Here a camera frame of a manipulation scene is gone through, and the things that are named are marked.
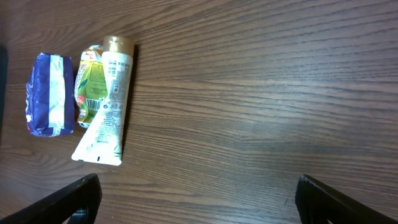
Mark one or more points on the white tube gold cap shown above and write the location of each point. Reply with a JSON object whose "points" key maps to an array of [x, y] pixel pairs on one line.
{"points": [[103, 140]]}

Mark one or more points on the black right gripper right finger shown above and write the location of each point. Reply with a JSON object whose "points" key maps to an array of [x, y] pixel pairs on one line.
{"points": [[319, 203]]}

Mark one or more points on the grey plastic mesh basket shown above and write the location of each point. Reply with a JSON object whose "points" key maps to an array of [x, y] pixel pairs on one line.
{"points": [[3, 76]]}

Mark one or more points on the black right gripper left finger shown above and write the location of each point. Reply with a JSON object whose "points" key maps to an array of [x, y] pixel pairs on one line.
{"points": [[76, 203]]}

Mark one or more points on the green snack pouch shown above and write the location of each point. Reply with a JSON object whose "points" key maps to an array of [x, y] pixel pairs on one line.
{"points": [[90, 86]]}

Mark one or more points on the purple snack packet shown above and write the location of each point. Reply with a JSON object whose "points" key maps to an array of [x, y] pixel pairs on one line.
{"points": [[49, 100]]}

